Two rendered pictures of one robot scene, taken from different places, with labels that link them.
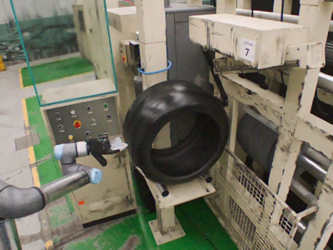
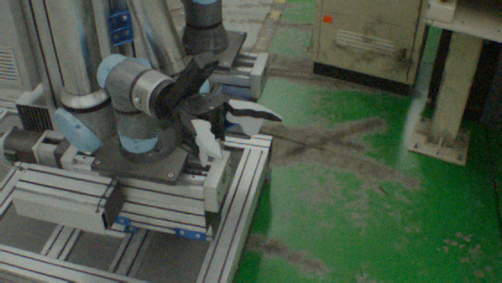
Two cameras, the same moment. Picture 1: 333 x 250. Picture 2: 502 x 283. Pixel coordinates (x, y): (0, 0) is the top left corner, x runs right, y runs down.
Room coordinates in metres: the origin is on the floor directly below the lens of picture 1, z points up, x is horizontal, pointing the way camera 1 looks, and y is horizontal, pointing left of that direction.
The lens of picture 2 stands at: (-0.51, -0.56, 1.60)
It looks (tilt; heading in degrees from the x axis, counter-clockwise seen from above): 41 degrees down; 43
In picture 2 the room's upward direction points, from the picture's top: straight up
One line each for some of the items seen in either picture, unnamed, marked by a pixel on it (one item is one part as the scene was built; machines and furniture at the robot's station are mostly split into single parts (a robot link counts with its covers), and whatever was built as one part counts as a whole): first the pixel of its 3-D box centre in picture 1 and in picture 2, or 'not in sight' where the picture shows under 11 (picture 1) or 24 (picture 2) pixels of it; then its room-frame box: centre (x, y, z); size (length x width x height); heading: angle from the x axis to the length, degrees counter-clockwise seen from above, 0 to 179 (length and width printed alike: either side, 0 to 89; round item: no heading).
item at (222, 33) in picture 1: (238, 35); not in sight; (1.21, -0.36, 1.71); 0.61 x 0.25 x 0.15; 19
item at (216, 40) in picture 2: not in sight; (204, 30); (0.49, 0.57, 0.77); 0.15 x 0.15 x 0.10
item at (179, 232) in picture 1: (166, 227); (440, 137); (1.46, 0.07, 0.02); 0.27 x 0.27 x 0.04; 19
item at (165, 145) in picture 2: not in sight; (145, 127); (0.06, 0.33, 0.77); 0.15 x 0.15 x 0.10
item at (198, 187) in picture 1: (176, 181); (482, 12); (1.23, -0.04, 0.80); 0.37 x 0.36 x 0.02; 109
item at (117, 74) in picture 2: not in sight; (128, 81); (-0.06, 0.17, 1.04); 0.11 x 0.08 x 0.09; 94
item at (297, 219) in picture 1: (236, 205); not in sight; (1.12, -0.43, 0.65); 0.90 x 0.02 x 0.70; 19
